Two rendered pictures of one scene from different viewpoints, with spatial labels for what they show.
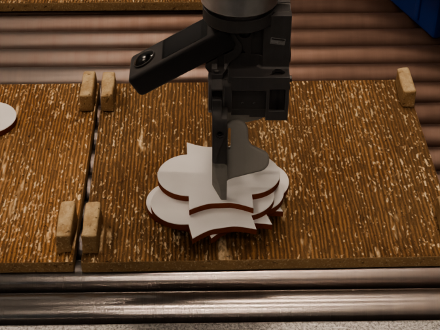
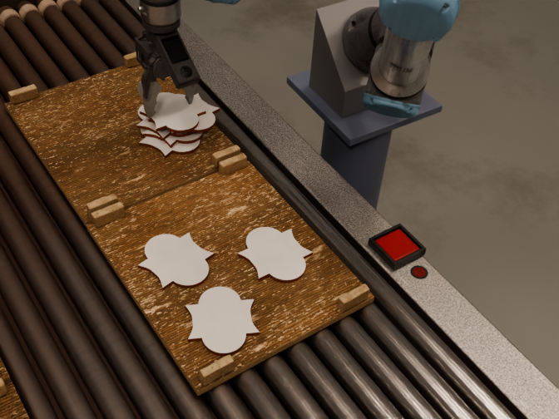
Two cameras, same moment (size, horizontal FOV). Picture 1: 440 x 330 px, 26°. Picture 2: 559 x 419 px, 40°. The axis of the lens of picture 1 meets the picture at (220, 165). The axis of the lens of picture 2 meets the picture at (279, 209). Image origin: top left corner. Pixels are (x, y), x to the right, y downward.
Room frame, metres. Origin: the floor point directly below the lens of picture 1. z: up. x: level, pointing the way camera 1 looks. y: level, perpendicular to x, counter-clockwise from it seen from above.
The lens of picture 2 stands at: (1.36, 1.14, 1.98)
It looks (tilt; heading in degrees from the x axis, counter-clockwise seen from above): 45 degrees down; 234
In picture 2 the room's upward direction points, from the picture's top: 4 degrees clockwise
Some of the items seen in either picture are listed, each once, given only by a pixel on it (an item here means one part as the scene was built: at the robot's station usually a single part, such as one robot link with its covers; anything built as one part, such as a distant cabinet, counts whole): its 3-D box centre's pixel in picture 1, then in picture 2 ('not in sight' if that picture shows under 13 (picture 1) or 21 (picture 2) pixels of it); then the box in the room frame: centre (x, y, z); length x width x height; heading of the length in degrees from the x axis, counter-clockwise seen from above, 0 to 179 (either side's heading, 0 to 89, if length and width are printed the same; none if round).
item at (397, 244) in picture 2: not in sight; (396, 246); (0.61, 0.49, 0.92); 0.06 x 0.06 x 0.01; 1
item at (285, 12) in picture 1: (245, 57); (160, 43); (0.83, -0.03, 1.13); 0.09 x 0.08 x 0.12; 90
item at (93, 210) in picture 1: (91, 227); (226, 155); (0.78, 0.14, 0.95); 0.06 x 0.02 x 0.03; 1
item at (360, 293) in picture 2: not in sight; (353, 298); (0.77, 0.56, 0.95); 0.06 x 0.02 x 0.03; 1
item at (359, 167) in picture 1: (262, 164); (122, 132); (0.92, -0.05, 0.93); 0.41 x 0.35 x 0.02; 91
